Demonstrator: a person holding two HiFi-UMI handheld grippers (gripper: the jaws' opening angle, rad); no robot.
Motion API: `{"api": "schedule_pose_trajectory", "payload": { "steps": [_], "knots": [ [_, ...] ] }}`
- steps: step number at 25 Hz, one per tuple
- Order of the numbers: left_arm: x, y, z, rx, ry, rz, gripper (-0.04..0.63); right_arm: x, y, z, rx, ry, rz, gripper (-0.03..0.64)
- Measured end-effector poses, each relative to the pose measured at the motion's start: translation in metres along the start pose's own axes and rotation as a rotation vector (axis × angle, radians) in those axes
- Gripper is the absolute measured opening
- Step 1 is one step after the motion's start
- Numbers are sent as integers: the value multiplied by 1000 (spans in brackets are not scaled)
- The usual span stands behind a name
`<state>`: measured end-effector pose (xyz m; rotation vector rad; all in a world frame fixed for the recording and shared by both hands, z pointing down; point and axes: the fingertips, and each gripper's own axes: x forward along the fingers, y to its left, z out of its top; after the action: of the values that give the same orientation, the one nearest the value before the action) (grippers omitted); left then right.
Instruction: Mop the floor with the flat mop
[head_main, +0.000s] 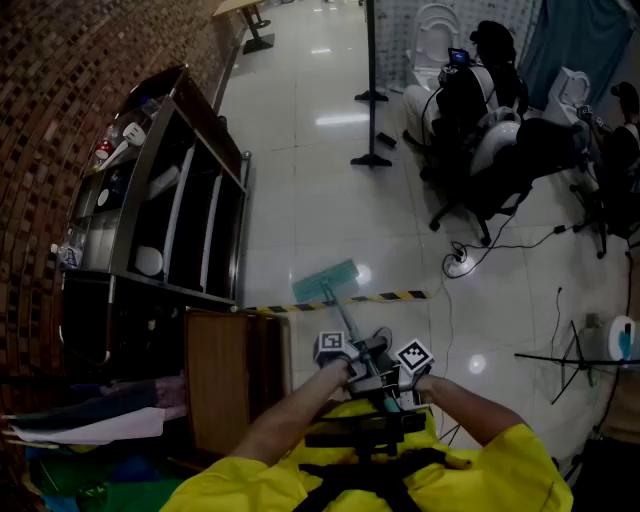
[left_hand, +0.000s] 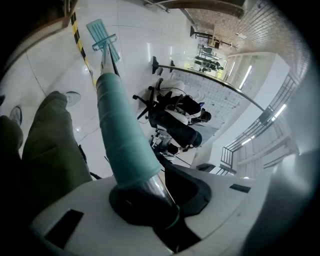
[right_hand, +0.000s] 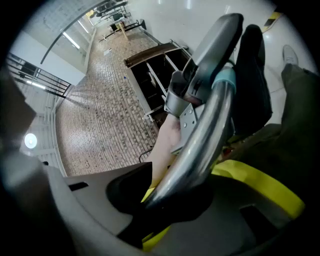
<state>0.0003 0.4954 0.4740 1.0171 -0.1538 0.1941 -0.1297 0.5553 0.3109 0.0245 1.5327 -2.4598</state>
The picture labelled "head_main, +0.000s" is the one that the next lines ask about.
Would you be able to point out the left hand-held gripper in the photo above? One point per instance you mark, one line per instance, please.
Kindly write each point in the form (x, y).
(331, 345)

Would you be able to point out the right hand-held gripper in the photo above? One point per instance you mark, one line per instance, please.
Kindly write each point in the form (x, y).
(414, 357)

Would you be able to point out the teal mop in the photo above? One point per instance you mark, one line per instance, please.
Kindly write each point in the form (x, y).
(325, 280)

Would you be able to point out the person's right forearm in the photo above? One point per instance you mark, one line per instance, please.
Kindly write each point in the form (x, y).
(465, 405)

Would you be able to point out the person's left forearm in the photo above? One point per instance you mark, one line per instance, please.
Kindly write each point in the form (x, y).
(290, 420)

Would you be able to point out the black rectangular block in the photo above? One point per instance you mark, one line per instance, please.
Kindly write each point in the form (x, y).
(386, 140)

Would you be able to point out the yellow black hazard tape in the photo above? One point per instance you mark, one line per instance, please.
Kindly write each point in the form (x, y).
(400, 295)

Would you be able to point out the black chest harness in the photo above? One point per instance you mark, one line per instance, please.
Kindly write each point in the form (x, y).
(365, 430)

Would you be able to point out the white power strip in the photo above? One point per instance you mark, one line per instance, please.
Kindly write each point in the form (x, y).
(460, 267)

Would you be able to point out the wooden cabinet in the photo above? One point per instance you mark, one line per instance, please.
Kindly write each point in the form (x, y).
(220, 380)

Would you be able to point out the person's yellow shirt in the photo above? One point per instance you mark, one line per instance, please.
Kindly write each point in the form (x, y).
(500, 480)

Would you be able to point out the black folding stand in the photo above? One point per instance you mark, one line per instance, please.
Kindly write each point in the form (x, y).
(575, 359)

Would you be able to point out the black pole stand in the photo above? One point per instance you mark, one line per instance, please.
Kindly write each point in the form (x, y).
(372, 96)
(371, 161)

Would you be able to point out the white plate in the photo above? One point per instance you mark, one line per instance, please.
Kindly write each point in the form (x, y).
(149, 260)

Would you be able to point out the white round container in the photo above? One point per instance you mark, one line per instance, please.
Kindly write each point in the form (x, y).
(617, 337)

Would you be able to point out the dark purple cloth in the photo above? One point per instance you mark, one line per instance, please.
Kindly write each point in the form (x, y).
(130, 397)

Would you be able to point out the white round seat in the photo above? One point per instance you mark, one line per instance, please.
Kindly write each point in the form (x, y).
(495, 142)

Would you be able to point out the white paper sheet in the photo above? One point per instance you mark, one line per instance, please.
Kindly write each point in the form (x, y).
(100, 427)

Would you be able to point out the green cloth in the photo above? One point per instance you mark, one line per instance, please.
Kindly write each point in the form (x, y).
(125, 490)

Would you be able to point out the metal shelf cabinet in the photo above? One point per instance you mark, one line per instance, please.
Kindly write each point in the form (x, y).
(150, 165)

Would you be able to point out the small white round dish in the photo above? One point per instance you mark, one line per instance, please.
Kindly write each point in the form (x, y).
(103, 197)

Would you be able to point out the clear plastic bottle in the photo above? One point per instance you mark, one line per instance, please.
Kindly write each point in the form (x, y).
(67, 257)

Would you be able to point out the white spatula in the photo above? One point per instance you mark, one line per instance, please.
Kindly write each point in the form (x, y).
(132, 132)

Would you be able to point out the red mushroom toy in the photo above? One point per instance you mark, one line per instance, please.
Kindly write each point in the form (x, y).
(103, 146)

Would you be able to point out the white toilet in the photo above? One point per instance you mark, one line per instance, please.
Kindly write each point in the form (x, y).
(432, 30)
(567, 95)

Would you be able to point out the small black monitor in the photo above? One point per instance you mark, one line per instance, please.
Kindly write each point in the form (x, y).
(458, 56)

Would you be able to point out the white patterned partition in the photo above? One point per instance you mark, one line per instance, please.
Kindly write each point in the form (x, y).
(395, 35)

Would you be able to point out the blue curtain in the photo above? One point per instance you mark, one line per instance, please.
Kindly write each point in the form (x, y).
(575, 45)

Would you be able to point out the wooden table black pedestal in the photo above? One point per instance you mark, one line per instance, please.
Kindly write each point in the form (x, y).
(235, 6)

